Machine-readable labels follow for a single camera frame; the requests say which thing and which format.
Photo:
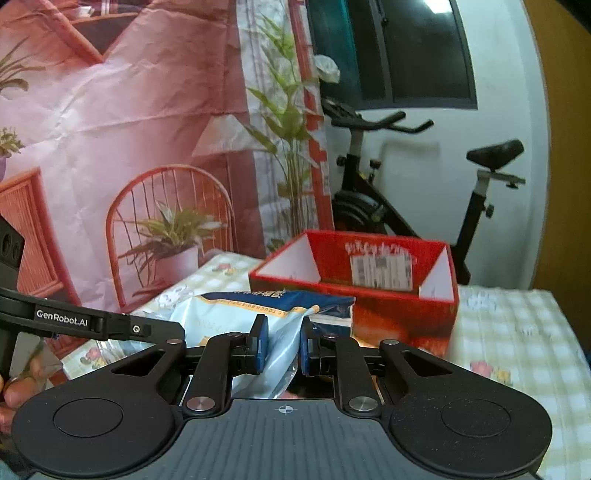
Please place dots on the white crumpled tissue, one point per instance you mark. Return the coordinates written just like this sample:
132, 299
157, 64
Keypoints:
328, 71

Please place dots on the pink printed backdrop cloth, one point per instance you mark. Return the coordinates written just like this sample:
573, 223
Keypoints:
139, 137

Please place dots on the person's left hand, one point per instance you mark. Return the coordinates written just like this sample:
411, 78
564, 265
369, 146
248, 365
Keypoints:
21, 389

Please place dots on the blue white plastic snack bag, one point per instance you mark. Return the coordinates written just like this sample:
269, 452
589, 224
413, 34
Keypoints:
205, 316

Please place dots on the dark window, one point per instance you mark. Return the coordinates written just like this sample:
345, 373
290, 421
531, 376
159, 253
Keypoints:
395, 53

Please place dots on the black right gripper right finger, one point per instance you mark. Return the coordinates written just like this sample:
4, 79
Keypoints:
341, 359

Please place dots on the checked bunny tablecloth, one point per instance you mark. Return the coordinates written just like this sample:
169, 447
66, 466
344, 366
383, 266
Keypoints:
518, 338

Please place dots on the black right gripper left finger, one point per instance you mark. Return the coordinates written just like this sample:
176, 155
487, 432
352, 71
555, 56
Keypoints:
224, 357

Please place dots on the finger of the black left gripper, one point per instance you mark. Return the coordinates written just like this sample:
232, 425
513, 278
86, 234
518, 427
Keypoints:
47, 318

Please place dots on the red strawberry cardboard box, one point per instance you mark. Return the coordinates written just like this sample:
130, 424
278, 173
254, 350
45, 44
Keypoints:
404, 288

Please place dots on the wooden door panel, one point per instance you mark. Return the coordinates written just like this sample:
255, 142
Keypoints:
564, 47

